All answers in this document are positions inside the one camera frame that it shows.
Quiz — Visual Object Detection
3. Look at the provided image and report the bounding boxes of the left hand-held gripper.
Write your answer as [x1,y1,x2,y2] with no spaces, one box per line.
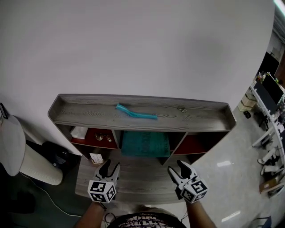
[87,159,121,204]

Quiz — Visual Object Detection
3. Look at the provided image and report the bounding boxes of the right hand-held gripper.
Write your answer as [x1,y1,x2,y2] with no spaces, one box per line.
[167,160,209,204]

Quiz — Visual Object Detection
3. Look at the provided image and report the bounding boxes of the grey wooden shelf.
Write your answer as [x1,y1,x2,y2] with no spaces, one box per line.
[47,94,237,167]

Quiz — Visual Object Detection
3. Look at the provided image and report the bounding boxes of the person's right forearm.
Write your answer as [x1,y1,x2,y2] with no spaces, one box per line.
[185,199,217,228]

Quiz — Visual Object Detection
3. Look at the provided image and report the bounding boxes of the person's left forearm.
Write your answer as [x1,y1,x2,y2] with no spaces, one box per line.
[73,201,107,228]

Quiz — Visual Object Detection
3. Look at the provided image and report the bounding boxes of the small card box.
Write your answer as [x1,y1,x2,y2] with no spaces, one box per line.
[89,152,104,165]

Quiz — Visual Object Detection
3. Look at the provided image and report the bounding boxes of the sunglasses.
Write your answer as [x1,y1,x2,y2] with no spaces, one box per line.
[94,132,113,143]

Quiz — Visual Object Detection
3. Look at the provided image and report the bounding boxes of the black bag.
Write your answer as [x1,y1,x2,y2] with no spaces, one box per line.
[41,141,79,170]

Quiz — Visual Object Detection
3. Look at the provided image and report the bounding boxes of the person's patterned shirt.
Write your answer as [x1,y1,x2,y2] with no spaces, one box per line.
[110,212,187,228]

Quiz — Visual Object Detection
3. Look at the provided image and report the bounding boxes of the teal ribbed tube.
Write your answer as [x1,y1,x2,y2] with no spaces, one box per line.
[114,103,158,120]

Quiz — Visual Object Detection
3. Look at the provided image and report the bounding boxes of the flat cardboard box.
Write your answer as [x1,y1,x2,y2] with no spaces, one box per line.
[259,177,279,194]

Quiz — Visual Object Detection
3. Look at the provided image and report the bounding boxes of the stacked cardboard boxes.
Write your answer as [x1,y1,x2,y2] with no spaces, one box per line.
[237,93,257,112]

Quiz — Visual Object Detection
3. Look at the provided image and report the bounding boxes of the white round table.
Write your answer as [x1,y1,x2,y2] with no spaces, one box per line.
[0,114,27,177]

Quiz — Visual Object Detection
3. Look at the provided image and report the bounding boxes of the white office desk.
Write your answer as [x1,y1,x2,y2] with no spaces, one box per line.
[249,84,285,167]

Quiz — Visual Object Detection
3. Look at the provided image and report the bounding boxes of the black monitor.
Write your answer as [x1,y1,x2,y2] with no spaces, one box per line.
[253,80,279,112]
[262,74,285,105]

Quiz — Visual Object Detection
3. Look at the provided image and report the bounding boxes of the black cable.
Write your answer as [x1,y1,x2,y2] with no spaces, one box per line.
[103,212,117,224]

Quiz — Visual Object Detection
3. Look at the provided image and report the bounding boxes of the white floor cable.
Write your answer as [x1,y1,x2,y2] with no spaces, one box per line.
[21,173,83,217]

